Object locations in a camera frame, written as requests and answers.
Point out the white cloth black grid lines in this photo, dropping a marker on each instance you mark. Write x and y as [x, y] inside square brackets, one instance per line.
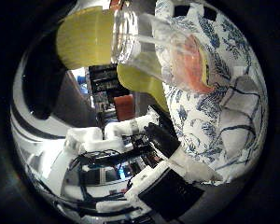
[239, 102]

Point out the red brown box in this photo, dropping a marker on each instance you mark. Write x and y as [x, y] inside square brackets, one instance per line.
[124, 107]

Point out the black storage rack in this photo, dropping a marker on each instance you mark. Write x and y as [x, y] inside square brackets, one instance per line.
[105, 81]

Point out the blue container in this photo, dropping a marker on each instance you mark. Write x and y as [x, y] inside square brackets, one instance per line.
[82, 84]

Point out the blue floral white tablecloth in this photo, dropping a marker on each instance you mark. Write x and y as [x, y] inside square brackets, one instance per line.
[193, 124]

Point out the black round bowl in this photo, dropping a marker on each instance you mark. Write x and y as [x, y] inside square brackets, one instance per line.
[84, 37]

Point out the teal lit electronics module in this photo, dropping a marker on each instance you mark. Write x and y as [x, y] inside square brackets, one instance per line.
[123, 172]

